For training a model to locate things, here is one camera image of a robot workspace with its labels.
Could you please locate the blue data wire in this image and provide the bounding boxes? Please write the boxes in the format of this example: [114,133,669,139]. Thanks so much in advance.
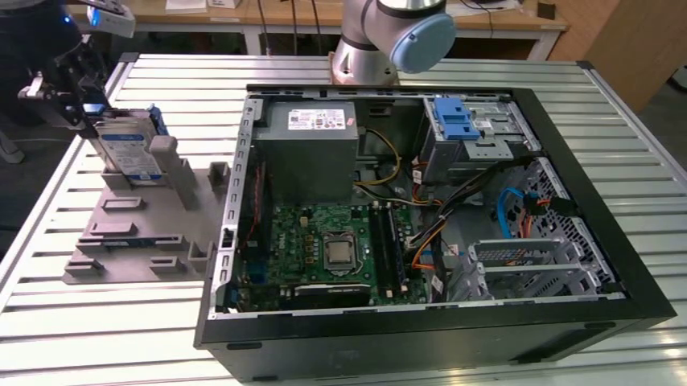
[496,187,540,242]

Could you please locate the black graphics card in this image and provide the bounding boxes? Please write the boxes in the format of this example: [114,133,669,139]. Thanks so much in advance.
[234,281,372,311]

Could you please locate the black PC case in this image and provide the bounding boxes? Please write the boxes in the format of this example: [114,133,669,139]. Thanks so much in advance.
[191,83,678,383]

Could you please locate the metal optical drive cage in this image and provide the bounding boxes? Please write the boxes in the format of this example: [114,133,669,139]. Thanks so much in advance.
[420,96,541,187]

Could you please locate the black wire bundle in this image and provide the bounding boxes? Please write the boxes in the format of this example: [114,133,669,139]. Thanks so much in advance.
[428,158,533,258]

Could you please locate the grey parts rack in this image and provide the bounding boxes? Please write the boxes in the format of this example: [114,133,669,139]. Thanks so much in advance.
[62,135,232,285]

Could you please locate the black RAM slot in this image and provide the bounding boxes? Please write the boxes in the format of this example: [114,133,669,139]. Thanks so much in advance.
[370,203,389,297]
[385,203,408,293]

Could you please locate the grey power supply unit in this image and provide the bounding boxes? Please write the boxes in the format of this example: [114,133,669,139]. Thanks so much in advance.
[250,100,360,206]

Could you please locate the brown cardboard panel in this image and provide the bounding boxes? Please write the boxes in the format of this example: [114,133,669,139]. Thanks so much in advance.
[549,0,687,116]

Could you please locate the blue plastic drive latch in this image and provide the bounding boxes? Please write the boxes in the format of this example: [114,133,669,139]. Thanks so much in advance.
[432,96,480,141]

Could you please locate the orange flat wire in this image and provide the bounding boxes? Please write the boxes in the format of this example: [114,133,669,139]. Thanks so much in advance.
[409,228,442,271]

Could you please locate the green motherboard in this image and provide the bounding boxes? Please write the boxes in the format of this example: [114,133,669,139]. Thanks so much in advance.
[238,203,430,310]

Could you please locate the silver CPU in socket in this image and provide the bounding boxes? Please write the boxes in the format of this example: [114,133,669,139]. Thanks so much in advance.
[320,231,360,272]

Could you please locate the yellow wire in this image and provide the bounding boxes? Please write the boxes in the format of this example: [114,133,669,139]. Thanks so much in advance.
[354,128,404,187]

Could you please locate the metal disk bay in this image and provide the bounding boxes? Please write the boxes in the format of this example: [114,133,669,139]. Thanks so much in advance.
[464,238,608,302]

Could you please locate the wooden desk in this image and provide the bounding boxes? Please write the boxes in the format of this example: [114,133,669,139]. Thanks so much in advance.
[67,0,569,55]

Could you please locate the hard disk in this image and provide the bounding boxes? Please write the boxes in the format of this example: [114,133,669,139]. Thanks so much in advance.
[79,102,167,187]

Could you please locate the orange power wire black connector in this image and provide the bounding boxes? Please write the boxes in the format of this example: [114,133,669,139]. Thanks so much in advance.
[514,195,578,243]

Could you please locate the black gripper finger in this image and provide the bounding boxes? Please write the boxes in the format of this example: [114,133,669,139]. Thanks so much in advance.
[17,72,81,133]
[74,35,111,140]

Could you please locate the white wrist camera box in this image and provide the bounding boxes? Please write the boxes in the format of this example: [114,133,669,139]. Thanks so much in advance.
[83,0,137,39]

